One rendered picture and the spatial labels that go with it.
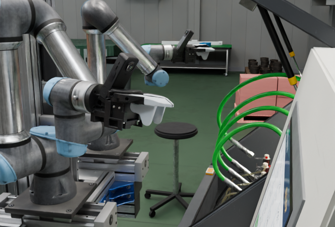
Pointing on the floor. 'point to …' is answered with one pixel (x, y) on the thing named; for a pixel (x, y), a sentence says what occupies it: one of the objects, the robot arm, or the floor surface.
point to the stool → (168, 129)
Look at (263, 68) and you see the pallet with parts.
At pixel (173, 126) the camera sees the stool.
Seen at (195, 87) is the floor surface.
